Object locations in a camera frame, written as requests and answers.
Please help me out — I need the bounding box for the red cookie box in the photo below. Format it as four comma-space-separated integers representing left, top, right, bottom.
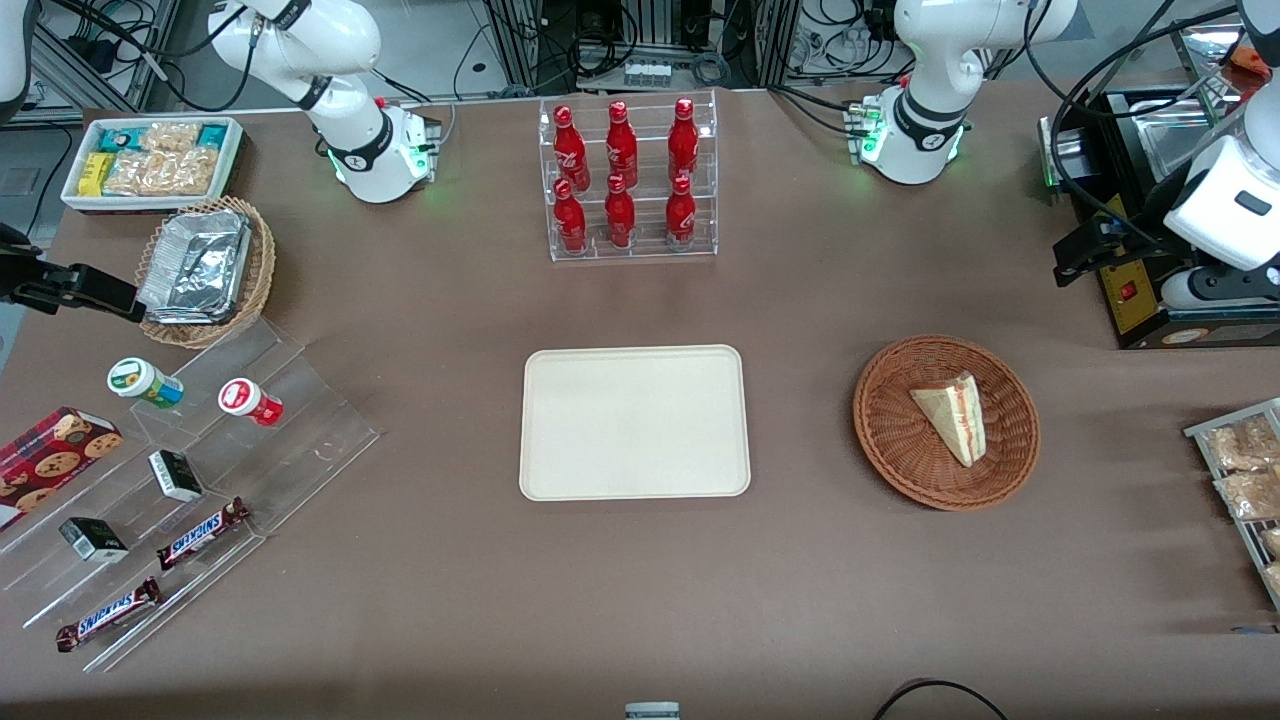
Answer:
0, 406, 125, 533

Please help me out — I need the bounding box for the red cola bottle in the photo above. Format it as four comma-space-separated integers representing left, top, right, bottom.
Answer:
665, 174, 698, 247
604, 174, 637, 250
553, 104, 591, 193
554, 178, 589, 255
668, 97, 700, 186
605, 100, 639, 189

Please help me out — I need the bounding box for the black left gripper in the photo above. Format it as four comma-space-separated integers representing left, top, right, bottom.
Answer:
1053, 205, 1201, 288

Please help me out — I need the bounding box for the cream rectangular tray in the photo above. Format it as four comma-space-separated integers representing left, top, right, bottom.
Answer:
519, 345, 752, 502

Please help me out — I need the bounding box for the green lidded cup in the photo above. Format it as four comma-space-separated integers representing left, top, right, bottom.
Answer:
107, 357, 186, 411

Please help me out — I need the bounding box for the silver foil packet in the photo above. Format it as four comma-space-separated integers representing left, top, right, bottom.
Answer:
136, 209, 252, 325

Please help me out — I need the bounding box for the white rectangular snack bin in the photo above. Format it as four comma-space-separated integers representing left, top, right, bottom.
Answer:
60, 116, 247, 215

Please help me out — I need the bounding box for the tray of packaged snacks right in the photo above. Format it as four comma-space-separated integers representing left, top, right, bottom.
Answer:
1184, 397, 1280, 613

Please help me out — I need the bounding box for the clear cracker packet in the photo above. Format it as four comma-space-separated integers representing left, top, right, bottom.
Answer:
160, 147, 221, 197
140, 121, 203, 155
104, 150, 167, 197

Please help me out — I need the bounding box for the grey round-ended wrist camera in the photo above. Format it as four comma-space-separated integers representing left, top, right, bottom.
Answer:
1160, 264, 1280, 312

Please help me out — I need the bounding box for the thin black cable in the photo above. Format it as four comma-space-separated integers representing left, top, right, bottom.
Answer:
871, 678, 1012, 720

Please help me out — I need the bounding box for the triangle sandwich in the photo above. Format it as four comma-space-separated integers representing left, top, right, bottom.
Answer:
909, 372, 988, 468

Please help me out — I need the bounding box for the clear acrylic stepped display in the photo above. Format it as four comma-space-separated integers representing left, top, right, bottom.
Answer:
0, 317, 382, 674

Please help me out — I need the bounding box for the brown Snickers bar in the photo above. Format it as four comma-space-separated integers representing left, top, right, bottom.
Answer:
156, 496, 252, 572
54, 577, 164, 654

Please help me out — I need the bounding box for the small black box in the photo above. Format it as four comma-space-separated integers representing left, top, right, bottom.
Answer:
58, 516, 131, 564
147, 449, 205, 504

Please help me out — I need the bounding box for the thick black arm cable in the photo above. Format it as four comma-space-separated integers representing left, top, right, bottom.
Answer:
1020, 0, 1247, 251

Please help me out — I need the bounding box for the black countertop appliance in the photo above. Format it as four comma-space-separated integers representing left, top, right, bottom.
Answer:
1038, 22, 1280, 351

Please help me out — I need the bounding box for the aluminium frame rack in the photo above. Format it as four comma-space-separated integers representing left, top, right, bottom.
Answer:
482, 0, 803, 91

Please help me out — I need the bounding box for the brown wicker basket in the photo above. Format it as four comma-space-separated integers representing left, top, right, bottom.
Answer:
853, 335, 1041, 512

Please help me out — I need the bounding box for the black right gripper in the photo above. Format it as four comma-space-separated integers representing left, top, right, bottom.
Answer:
0, 224, 147, 324

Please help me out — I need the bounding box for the red lidded cup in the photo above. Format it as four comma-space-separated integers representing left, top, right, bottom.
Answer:
217, 377, 285, 429

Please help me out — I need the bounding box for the light tan wicker basket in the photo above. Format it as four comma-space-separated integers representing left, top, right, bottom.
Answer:
134, 195, 277, 350

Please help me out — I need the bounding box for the clear acrylic bottle rack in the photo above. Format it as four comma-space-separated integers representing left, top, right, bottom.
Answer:
538, 89, 719, 264

